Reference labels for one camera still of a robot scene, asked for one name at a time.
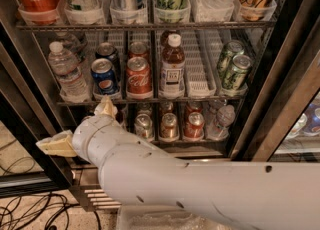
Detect red Coca-Cola can front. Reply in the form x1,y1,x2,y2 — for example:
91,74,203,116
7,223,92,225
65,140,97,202
126,57,152,95

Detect bottom shelf red can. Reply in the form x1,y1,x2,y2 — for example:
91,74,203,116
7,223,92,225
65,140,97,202
184,112,204,139

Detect dark Pepsi can behind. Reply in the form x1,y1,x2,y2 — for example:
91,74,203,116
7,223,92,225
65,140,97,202
95,42,121,81

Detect bottom shelf orange can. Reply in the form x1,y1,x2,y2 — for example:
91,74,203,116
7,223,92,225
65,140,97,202
160,113,178,138

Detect clear plastic bin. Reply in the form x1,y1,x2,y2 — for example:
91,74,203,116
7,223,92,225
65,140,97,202
116,205,232,230

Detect empty white plastic shelf tray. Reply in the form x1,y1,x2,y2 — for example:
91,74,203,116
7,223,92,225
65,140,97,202
182,30,216,98

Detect left glass fridge door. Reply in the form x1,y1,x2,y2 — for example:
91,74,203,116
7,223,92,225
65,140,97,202
0,65,72,198

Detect green can behind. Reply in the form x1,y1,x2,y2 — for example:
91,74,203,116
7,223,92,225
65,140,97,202
217,40,245,78

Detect blue Pepsi can front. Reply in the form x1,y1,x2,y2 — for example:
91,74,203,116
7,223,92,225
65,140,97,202
91,58,119,95

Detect red Coca-Cola can behind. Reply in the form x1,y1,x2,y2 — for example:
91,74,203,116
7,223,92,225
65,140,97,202
128,41,149,61

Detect top wire shelf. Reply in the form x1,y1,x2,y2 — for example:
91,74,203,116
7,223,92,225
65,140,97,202
16,21,275,32

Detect clear water bottle white cap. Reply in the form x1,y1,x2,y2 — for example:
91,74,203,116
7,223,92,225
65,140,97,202
48,41,90,103

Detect bottom shelf silver can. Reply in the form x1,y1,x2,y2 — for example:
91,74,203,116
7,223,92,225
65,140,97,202
134,114,153,139

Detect stainless fridge base grille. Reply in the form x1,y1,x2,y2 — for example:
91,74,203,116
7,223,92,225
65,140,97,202
69,157,121,212

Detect bottom shelf water bottle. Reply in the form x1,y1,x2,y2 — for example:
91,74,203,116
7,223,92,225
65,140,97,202
207,105,235,141

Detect wire shelf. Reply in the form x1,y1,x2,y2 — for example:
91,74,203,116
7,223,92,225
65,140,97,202
16,21,275,32
56,96,244,106

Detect middle wire shelf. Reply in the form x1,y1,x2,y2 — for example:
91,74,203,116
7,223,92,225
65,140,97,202
56,96,244,106

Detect black floor cables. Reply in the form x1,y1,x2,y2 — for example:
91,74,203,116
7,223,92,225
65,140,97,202
0,138,102,230

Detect red coca-cola can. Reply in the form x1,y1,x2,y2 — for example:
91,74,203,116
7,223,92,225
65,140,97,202
126,57,152,95
128,41,149,61

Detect green can front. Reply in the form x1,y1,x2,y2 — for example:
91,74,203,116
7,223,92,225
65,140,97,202
222,55,252,90

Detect brown iced tea bottle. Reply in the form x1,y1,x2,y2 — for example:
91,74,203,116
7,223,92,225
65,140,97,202
160,33,185,98

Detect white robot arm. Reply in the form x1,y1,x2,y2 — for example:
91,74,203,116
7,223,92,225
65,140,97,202
37,98,320,230

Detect brown tea bottle behind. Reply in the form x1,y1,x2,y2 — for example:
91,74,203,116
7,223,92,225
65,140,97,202
160,30,181,47

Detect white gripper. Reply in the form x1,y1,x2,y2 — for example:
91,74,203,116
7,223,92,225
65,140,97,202
36,95,119,161

